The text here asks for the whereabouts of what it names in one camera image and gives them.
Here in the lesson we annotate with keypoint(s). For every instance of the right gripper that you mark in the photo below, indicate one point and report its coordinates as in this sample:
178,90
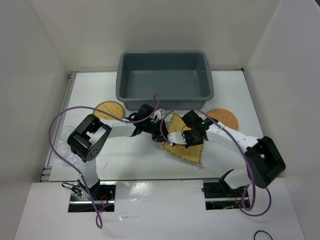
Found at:
185,133

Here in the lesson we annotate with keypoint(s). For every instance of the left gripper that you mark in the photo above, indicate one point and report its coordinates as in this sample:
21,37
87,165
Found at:
158,136

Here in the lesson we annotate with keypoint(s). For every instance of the square woven bamboo tray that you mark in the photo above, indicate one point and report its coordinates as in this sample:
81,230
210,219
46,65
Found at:
192,154

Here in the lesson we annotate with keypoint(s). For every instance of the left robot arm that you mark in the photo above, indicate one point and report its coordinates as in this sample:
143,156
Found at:
90,136

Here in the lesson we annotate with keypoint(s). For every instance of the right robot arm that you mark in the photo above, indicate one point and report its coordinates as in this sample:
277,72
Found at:
263,160

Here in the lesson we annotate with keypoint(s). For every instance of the grey plastic bin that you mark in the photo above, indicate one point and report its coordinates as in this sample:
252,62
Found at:
182,78

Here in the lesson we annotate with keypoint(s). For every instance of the round orange bamboo tray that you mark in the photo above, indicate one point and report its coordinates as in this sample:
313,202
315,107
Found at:
224,116

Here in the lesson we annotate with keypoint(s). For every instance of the round green-rimmed bamboo tray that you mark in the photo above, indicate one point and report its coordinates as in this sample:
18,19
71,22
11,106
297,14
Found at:
111,107

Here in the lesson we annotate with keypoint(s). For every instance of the clear plastic cup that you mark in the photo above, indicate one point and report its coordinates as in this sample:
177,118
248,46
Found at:
65,133
64,150

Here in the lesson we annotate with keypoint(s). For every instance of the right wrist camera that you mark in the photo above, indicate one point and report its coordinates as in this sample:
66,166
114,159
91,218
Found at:
176,138

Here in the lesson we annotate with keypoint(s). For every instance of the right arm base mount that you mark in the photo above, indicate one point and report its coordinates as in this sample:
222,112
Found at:
219,197

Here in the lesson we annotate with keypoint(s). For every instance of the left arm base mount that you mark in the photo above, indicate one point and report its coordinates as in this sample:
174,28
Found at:
80,202

